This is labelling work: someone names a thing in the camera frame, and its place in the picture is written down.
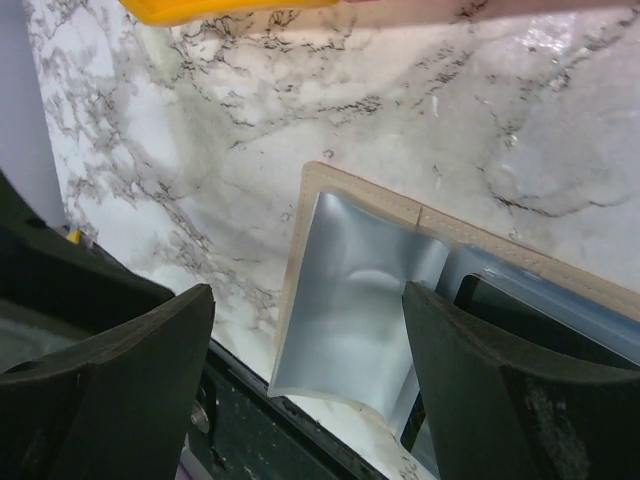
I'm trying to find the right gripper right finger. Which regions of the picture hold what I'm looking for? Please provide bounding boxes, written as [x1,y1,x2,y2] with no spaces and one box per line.
[402,282,639,479]

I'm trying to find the yellow plastic bin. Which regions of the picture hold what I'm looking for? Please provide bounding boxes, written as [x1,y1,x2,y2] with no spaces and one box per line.
[119,0,337,26]

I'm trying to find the black mounting rail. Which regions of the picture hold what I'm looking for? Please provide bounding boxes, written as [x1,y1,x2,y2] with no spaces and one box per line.
[177,340,384,479]

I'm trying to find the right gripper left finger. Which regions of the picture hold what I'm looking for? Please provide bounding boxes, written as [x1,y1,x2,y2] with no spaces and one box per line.
[1,284,215,479]

